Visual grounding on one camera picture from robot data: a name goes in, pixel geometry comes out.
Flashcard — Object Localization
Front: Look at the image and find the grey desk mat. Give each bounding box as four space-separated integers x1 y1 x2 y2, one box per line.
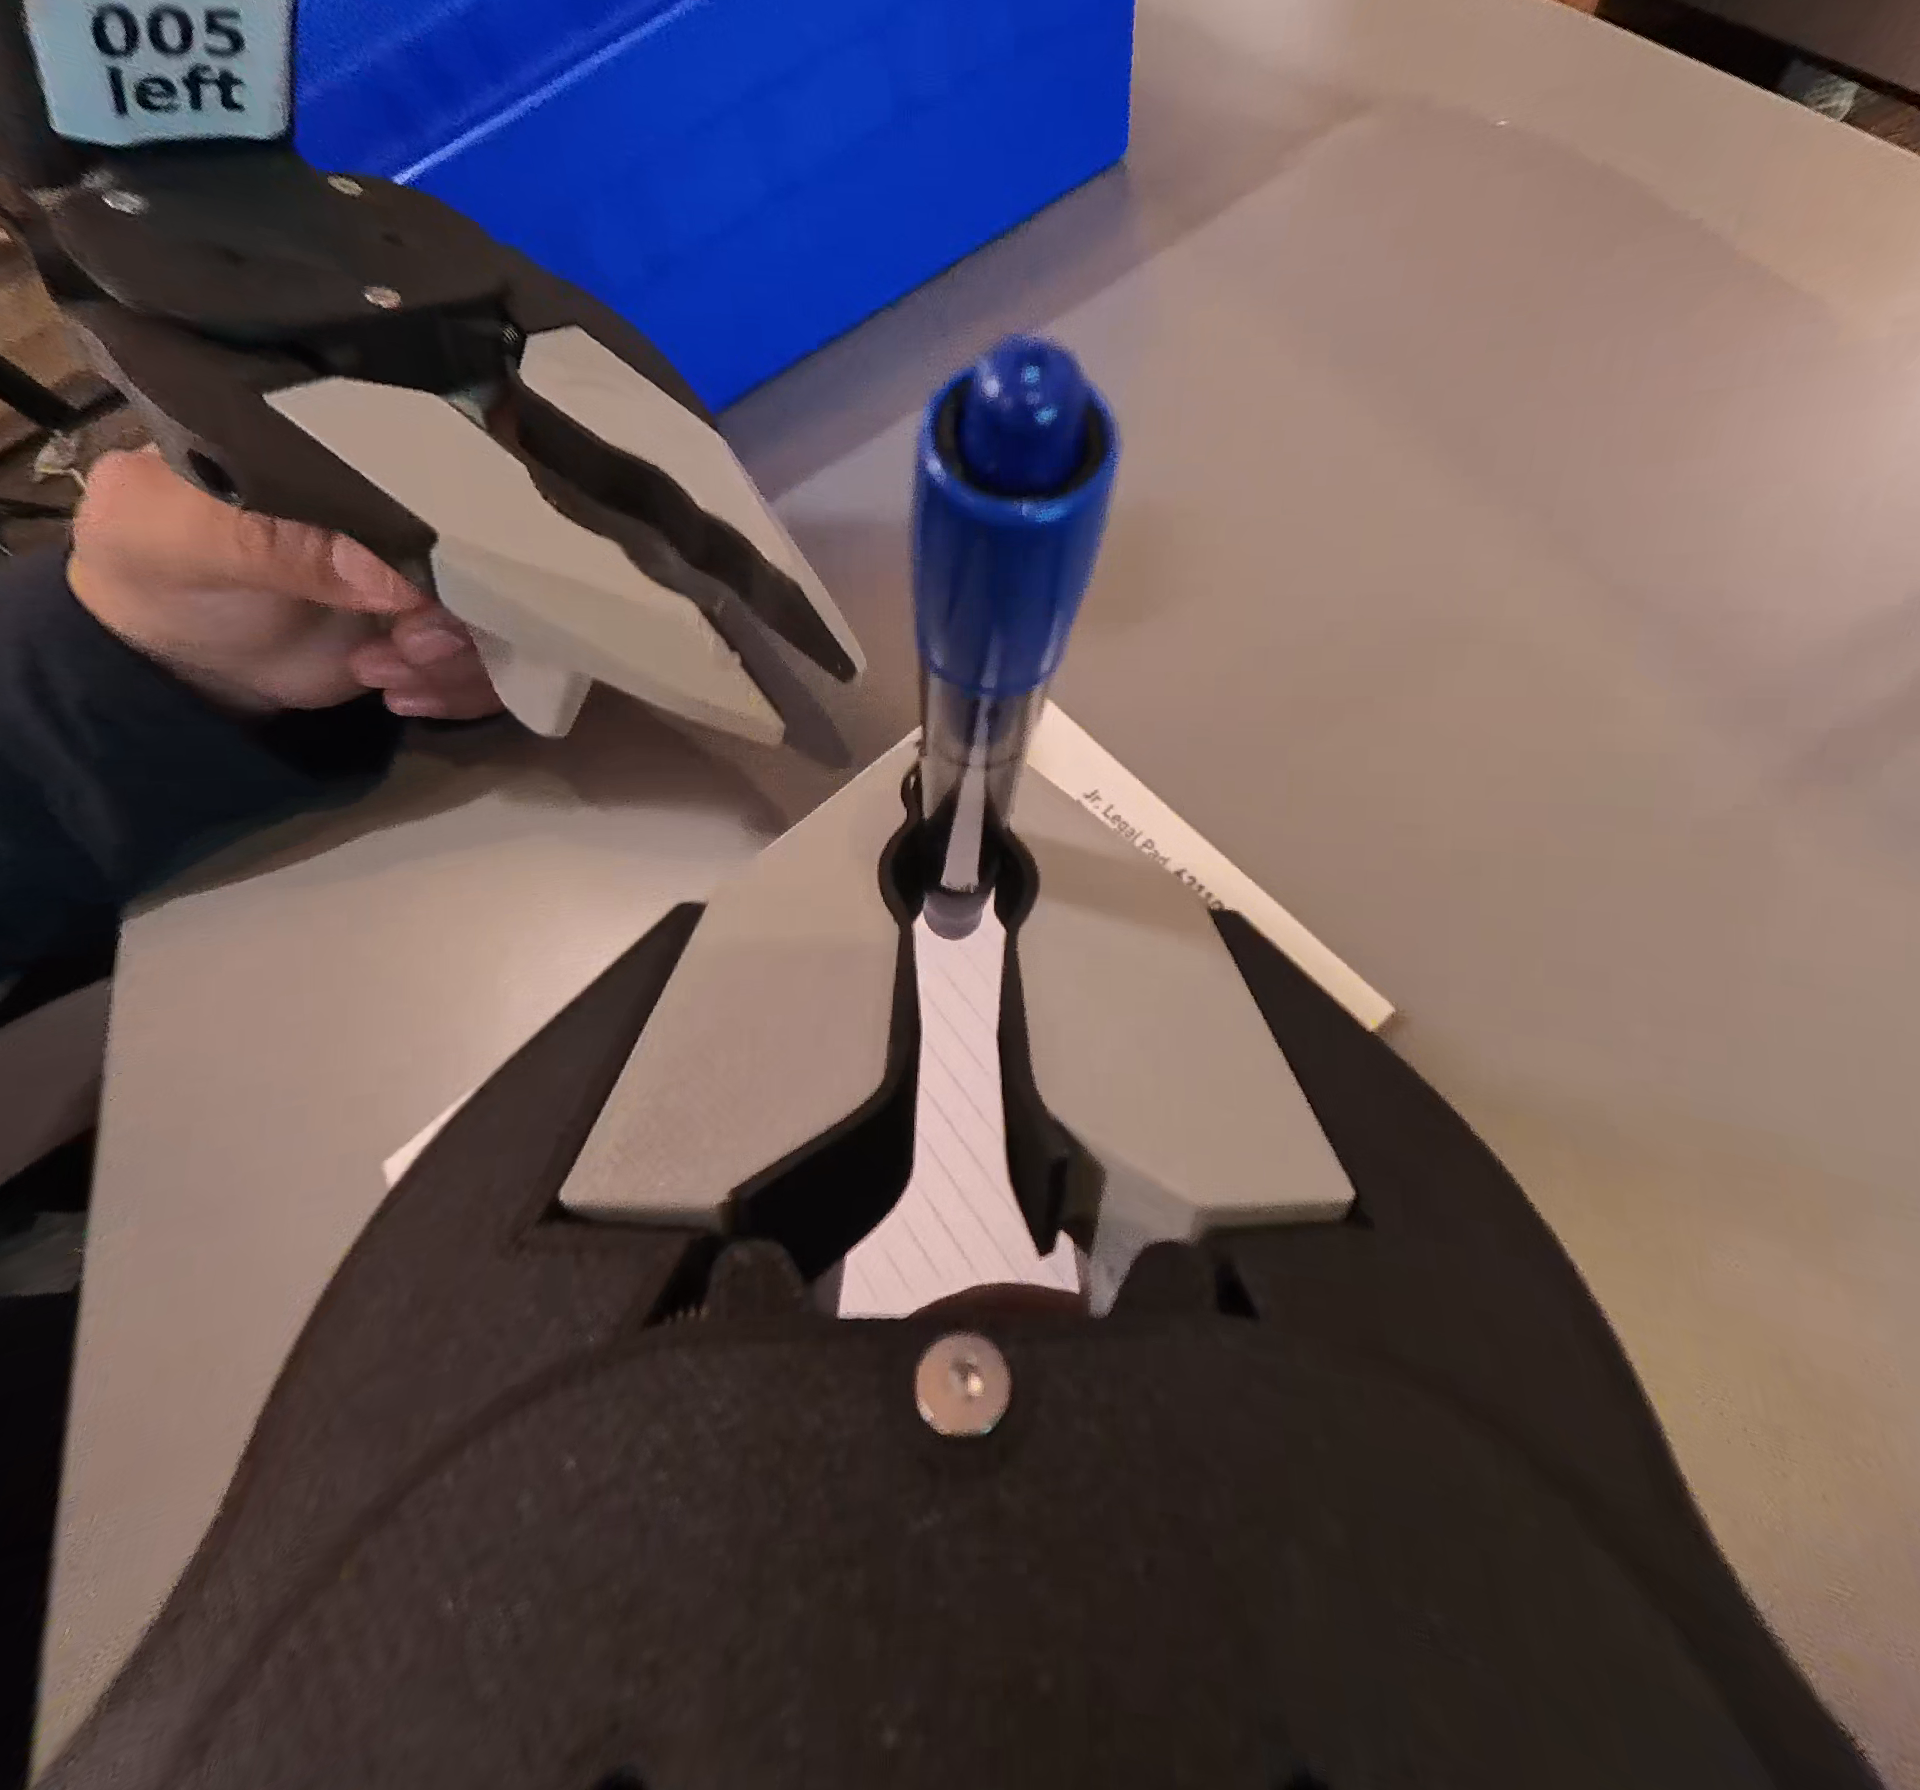
750 95 1920 1598

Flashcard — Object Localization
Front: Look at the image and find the blue plastic bin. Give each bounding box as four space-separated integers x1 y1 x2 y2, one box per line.
291 0 1151 421

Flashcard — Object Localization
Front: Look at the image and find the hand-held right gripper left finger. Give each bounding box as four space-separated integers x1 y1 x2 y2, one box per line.
557 732 919 1281

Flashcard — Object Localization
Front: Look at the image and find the white lined notepad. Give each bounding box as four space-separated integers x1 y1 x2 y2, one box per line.
382 698 1398 1323

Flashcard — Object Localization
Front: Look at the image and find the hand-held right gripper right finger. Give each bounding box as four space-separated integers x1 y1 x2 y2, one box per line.
989 806 1362 1316

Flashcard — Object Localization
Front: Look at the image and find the blue pen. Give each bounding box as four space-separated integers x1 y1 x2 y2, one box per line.
911 334 1121 940

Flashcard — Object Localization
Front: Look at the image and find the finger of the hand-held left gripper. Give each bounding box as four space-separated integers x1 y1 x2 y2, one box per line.
502 316 868 686
265 377 850 773

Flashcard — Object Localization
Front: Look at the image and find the person's left hand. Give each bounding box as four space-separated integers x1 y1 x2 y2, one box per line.
66 453 508 729

